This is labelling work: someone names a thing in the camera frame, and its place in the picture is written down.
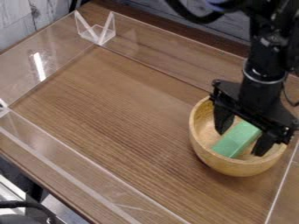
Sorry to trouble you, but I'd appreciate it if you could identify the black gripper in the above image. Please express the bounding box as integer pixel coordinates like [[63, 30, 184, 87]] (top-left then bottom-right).
[[210, 62, 299, 157]]

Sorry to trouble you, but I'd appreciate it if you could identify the green rectangular block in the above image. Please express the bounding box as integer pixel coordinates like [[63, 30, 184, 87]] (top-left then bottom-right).
[[211, 121, 262, 158]]

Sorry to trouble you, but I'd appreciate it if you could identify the brown wooden bowl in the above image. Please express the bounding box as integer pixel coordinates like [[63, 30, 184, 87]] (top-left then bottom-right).
[[190, 97, 287, 177]]

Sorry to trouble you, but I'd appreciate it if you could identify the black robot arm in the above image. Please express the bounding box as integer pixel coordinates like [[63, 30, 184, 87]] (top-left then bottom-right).
[[164, 0, 299, 157]]

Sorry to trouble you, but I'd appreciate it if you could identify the clear acrylic tray wall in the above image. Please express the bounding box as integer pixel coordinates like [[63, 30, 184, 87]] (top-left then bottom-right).
[[0, 99, 191, 224]]

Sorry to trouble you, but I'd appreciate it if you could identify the clear acrylic corner bracket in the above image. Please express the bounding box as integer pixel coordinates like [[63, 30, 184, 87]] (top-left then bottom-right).
[[74, 11, 116, 46]]

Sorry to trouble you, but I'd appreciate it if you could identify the black metal table frame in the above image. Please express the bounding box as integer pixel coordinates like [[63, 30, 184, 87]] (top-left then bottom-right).
[[0, 157, 68, 224]]

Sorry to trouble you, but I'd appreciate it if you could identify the black cable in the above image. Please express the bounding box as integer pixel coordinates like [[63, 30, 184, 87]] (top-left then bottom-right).
[[0, 199, 56, 224]]

